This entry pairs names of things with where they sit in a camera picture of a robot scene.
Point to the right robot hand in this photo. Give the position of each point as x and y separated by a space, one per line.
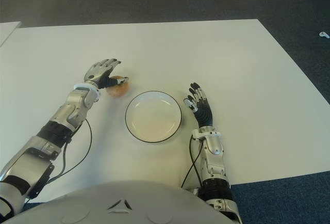
204 113

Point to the small white object on floor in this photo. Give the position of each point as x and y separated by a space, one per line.
323 34

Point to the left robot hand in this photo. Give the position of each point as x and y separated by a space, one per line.
99 70

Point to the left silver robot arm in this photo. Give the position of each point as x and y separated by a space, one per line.
51 133

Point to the grey robot torso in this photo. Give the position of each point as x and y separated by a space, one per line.
121 203

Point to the white plate with black rim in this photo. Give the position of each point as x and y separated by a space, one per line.
154 118

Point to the white side table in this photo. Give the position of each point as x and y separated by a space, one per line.
7 30

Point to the yellow red apple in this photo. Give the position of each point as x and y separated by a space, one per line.
119 90

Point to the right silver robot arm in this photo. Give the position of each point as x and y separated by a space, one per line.
215 157

